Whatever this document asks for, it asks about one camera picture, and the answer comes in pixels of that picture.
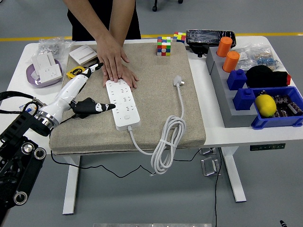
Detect person's left hand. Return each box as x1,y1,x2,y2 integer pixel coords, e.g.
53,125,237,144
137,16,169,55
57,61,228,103
102,63,139,89

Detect person's right hand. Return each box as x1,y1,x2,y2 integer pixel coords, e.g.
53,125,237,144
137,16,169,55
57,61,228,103
96,35,130,83

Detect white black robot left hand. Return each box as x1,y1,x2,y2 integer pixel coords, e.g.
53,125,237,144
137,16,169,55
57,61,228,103
39,61,116,124

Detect black plug adapter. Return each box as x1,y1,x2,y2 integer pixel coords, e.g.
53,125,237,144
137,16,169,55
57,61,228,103
72,104,97,120

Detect white power strip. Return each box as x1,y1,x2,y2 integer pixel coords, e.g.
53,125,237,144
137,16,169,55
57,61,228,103
105,79,141,131

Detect black plug cord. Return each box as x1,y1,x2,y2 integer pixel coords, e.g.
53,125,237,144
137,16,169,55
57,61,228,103
48,114,202,178

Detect white socket panel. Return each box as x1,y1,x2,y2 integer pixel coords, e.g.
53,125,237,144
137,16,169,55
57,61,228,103
38,63,63,83

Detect grey-brown mat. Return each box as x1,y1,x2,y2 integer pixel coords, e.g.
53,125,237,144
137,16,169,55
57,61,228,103
49,42,206,156

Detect purple dish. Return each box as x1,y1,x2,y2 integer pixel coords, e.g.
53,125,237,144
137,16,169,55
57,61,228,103
25,59,63,89

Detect person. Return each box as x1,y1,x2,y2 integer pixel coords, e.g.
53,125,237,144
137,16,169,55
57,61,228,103
67,0,142,41

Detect clear bag of screws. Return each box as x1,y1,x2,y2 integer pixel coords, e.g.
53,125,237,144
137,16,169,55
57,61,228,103
37,38,73,59

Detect large rubik's cube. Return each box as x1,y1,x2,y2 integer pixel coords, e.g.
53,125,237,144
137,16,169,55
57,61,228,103
156,36,172,57

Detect small rubik's cube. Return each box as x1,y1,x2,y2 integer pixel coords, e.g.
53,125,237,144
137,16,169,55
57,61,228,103
172,32,187,44

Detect black office chair base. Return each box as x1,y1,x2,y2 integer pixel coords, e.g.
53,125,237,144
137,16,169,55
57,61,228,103
152,0,184,12

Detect black table control panel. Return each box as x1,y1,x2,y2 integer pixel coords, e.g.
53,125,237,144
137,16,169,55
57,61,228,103
250,143,286,151

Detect white table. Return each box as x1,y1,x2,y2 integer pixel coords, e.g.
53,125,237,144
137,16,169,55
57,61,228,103
0,35,303,215

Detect black wrapped box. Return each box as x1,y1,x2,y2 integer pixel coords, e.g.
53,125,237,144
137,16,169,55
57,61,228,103
186,29,237,58

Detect large metal clamp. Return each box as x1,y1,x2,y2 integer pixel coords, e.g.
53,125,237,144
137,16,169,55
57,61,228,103
200,156,222,177

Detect orange cylinder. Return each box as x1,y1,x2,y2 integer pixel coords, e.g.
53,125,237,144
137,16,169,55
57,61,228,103
222,51,241,73
216,36,233,58

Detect blue plastic bin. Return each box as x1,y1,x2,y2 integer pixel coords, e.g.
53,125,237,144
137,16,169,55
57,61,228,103
250,86,303,130

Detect small metal clamp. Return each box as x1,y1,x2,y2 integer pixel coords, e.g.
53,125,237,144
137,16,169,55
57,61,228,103
198,148,217,156

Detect blue block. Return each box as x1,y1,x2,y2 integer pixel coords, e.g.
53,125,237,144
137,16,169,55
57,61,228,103
226,69,248,91
232,87,258,111

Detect grey stepped block holder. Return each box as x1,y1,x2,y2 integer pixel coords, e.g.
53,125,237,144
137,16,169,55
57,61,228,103
205,46,259,129

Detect clear bag of small parts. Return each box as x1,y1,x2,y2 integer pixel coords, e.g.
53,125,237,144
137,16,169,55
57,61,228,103
233,46,258,70

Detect dark capacitors pile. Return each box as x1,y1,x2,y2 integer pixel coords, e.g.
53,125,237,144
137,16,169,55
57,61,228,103
259,89,303,118

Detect yellow lemon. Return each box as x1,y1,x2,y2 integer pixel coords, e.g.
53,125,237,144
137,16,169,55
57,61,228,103
254,94,277,118

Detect black pouch with red tip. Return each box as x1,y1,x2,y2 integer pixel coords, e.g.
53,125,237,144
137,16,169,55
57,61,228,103
245,65,291,88

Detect clear bag of blue resistors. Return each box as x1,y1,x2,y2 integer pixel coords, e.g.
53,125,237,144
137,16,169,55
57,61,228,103
254,46,281,71

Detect yellow tape measure with strap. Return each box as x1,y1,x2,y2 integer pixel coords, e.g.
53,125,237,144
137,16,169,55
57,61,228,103
65,66,87,80

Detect white double wall switch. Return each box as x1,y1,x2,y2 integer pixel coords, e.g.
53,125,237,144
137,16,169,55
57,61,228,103
69,44,98,66

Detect white switch panel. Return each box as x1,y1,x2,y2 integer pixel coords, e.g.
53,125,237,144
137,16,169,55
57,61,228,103
31,52,56,74

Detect white power strip cord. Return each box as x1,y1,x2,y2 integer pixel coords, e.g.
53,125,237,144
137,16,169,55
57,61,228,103
127,75,187,175

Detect black floor cable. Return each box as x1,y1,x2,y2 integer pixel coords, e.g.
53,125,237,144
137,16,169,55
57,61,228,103
214,148,223,227

